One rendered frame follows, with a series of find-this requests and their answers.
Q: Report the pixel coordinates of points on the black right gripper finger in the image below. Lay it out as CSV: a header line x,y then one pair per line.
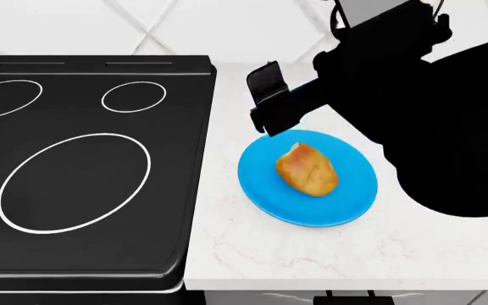
x,y
267,82
259,119

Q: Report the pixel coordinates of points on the round blue plate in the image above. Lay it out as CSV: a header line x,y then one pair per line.
x,y
261,190

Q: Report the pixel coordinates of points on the black glass cooktop stove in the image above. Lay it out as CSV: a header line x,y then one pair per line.
x,y
83,178

